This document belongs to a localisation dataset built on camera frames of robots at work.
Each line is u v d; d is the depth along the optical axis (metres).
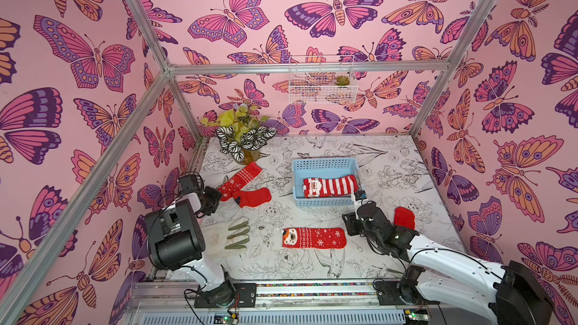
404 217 0.92
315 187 0.97
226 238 0.85
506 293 0.40
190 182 0.76
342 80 0.92
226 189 1.00
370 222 0.62
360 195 0.73
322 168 1.04
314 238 0.85
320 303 0.73
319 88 1.06
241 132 0.89
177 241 0.47
